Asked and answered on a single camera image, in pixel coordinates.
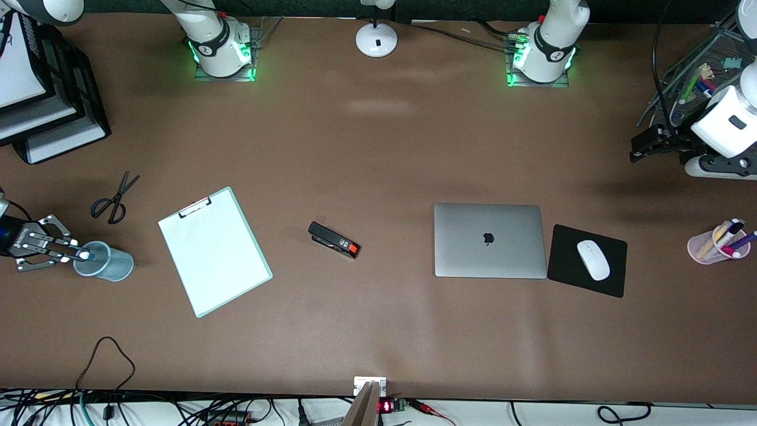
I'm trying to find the black mouse pad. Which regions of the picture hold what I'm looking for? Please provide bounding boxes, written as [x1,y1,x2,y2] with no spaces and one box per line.
[547,224,628,298]

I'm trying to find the black cable tangle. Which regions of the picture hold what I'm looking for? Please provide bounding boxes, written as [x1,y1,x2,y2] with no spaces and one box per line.
[0,388,344,426]

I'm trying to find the silver laptop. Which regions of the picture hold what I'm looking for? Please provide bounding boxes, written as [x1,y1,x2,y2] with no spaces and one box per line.
[434,203,548,279]

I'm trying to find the white marker black cap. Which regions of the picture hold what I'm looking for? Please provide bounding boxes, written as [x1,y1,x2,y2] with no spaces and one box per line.
[717,219,746,249]

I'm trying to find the red clip lead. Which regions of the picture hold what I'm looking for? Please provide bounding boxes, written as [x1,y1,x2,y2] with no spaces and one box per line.
[408,399,457,426]

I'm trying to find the black stapler red tip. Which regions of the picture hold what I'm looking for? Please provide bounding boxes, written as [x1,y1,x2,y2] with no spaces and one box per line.
[308,221,361,259]

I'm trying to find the black stacked letter tray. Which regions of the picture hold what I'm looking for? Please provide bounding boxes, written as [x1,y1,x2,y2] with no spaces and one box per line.
[0,12,112,165]

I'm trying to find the white round lamp base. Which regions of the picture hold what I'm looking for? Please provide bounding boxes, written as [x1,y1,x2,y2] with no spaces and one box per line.
[355,0,399,59]

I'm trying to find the black scissors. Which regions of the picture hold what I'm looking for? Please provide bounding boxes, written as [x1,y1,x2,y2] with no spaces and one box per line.
[90,171,141,225]

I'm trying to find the black mesh desk organizer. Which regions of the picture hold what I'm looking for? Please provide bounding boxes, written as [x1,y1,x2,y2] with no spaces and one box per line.
[638,27,757,128]

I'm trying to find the pink pen cup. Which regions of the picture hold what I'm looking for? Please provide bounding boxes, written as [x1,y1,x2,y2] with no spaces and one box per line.
[687,224,752,265]

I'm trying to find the white computer mouse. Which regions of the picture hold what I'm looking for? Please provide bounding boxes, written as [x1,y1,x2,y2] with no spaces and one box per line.
[577,239,611,282]

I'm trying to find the grey camera post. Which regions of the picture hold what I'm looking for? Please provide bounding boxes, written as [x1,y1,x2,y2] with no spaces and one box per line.
[342,382,382,426]

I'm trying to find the black coiled cable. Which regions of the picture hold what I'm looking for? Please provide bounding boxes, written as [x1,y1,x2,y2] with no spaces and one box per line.
[596,402,652,424]

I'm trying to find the white mounting plate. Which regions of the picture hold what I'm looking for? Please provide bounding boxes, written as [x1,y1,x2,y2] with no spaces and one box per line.
[354,376,387,396]

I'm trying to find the black cable bundle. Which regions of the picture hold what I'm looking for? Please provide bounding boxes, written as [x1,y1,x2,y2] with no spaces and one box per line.
[408,20,527,51]

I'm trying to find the white paper sheet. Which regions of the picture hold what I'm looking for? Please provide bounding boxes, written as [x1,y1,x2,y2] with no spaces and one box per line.
[160,191,270,314]

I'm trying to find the black orange power strip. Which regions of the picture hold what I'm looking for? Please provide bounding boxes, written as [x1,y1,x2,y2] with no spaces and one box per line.
[201,411,261,426]

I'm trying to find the green marker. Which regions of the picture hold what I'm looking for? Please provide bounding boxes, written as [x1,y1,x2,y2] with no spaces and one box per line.
[680,74,704,106]

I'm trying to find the teal clipboard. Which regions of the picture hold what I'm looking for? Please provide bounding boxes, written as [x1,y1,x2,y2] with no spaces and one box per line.
[157,186,274,319]

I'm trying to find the yellow pen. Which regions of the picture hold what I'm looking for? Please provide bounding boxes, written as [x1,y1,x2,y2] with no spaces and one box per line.
[697,222,730,259]

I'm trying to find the black looped cable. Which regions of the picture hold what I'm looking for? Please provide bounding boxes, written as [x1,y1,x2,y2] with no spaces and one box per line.
[76,336,137,394]

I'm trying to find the white paper stack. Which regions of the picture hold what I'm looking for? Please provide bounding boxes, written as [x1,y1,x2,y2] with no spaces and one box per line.
[0,18,48,110]

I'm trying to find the light blue mesh cup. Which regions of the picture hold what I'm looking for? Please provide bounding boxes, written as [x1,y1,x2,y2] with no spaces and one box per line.
[73,240,134,282]

